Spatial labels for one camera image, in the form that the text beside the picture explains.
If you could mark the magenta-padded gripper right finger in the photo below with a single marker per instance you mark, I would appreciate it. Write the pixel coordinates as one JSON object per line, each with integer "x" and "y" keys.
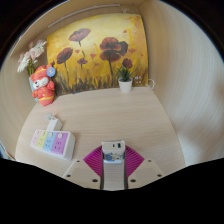
{"x": 141, "y": 173}

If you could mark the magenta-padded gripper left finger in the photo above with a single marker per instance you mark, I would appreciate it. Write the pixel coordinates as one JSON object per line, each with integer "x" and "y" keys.
{"x": 83, "y": 173}

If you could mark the white printed charger block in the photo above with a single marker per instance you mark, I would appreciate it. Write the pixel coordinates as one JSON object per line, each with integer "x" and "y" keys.
{"x": 113, "y": 148}

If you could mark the white pastel-socket power strip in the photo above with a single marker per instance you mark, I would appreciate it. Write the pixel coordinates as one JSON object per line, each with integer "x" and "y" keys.
{"x": 53, "y": 143}

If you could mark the white power plug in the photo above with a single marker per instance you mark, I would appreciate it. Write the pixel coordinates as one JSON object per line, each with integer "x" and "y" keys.
{"x": 50, "y": 117}

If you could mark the small plant in white pot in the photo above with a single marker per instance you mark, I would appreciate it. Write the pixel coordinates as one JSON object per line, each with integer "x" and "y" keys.
{"x": 125, "y": 86}

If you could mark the red plush mouse toy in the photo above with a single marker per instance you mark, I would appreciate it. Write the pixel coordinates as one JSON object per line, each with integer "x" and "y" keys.
{"x": 43, "y": 90}

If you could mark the light teal vase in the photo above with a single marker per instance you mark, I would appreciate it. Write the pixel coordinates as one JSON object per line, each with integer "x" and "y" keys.
{"x": 31, "y": 85}

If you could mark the yellow poppy flower painting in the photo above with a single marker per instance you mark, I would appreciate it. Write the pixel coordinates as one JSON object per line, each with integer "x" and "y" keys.
{"x": 96, "y": 66}

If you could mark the pink and white flower bouquet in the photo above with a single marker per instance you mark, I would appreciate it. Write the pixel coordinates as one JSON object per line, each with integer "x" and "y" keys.
{"x": 31, "y": 55}

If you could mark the white light bar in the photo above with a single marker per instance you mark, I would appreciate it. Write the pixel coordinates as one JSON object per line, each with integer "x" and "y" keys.
{"x": 83, "y": 14}

